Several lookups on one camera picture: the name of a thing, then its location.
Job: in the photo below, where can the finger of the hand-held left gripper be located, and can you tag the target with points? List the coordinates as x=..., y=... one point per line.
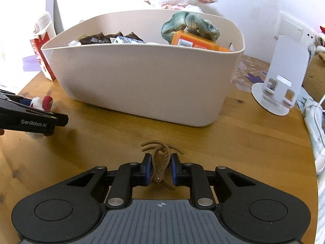
x=30, y=119
x=10, y=99

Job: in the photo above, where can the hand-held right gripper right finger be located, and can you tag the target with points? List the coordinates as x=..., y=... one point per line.
x=175, y=170

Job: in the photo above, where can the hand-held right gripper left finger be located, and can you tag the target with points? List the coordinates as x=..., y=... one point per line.
x=146, y=170

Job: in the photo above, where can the brown hair claw clip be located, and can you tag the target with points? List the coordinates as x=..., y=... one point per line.
x=159, y=167

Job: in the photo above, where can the small red white plush toy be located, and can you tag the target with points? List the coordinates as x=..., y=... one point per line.
x=38, y=103

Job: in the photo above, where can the white fluffy plush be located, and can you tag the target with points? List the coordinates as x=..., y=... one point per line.
x=74, y=43

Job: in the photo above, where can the beige plastic storage bin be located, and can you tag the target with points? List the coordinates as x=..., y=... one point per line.
x=142, y=81

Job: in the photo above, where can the dark brown snack packet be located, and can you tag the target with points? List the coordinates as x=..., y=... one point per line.
x=96, y=39
x=132, y=36

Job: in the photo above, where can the silver foil packet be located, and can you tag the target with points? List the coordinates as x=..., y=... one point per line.
x=119, y=40

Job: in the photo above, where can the orange box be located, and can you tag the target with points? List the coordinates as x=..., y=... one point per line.
x=193, y=42

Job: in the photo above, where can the green scrunchie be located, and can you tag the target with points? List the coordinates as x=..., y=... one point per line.
x=193, y=17

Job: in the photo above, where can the red milk carton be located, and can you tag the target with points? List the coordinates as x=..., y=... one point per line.
x=42, y=61

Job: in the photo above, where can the wooden desk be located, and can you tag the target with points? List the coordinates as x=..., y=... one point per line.
x=228, y=137

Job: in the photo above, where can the cream thermos bottle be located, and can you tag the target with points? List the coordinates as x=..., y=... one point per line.
x=45, y=22

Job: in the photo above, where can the blue striped bedding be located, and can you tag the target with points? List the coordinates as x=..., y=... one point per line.
x=312, y=137

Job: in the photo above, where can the white phone stand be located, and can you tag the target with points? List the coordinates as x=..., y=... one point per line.
x=287, y=61

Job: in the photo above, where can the brown plush with red hat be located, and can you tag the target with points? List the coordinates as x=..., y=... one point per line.
x=314, y=78

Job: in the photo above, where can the white wall socket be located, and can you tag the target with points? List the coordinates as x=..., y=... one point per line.
x=292, y=29

